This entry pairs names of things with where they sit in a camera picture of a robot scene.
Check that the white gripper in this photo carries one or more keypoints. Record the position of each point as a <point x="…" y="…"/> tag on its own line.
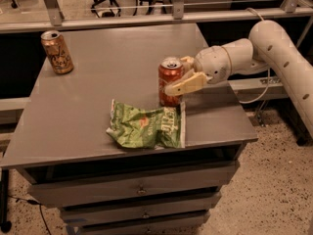
<point x="211" y="64"/>

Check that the red coke can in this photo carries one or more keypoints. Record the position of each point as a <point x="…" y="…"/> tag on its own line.
<point x="169" y="70"/>

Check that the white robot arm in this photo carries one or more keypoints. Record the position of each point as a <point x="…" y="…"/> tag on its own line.
<point x="267" y="46"/>

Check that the green jalapeno chip bag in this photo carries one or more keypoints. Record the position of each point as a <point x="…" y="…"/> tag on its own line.
<point x="134" y="128"/>

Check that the gold soda can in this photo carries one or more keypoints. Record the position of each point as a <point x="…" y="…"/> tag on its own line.
<point x="57" y="52"/>

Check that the grey drawer cabinet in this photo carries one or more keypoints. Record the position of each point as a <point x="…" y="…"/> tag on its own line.
<point x="97" y="145"/>

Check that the middle grey drawer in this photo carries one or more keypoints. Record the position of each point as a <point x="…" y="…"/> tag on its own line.
<point x="202" y="201"/>

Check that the grey drawer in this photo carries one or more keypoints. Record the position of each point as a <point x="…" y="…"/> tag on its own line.
<point x="131" y="185"/>
<point x="147" y="226"/>
<point x="202" y="201"/>

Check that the bottom grey drawer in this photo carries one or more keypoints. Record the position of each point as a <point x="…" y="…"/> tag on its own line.
<point x="147" y="226"/>

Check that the top grey drawer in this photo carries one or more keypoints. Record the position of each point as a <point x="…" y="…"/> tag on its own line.
<point x="131" y="185"/>

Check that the metal railing frame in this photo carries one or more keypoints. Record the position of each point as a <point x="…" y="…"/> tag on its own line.
<point x="39" y="15"/>

